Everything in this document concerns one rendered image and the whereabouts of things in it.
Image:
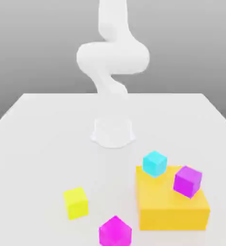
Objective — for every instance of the small yellow cube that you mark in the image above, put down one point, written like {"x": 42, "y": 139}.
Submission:
{"x": 75, "y": 203}

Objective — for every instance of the small purple cube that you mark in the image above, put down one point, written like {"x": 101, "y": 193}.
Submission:
{"x": 187, "y": 182}

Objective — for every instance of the large orange box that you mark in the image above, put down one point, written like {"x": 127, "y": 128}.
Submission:
{"x": 172, "y": 213}

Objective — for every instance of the small cyan cube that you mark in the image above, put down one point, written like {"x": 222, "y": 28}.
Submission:
{"x": 155, "y": 163}

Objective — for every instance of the small magenta cube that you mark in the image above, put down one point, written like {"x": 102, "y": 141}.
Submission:
{"x": 115, "y": 232}

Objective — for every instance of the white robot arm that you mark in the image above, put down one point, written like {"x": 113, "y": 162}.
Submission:
{"x": 113, "y": 57}

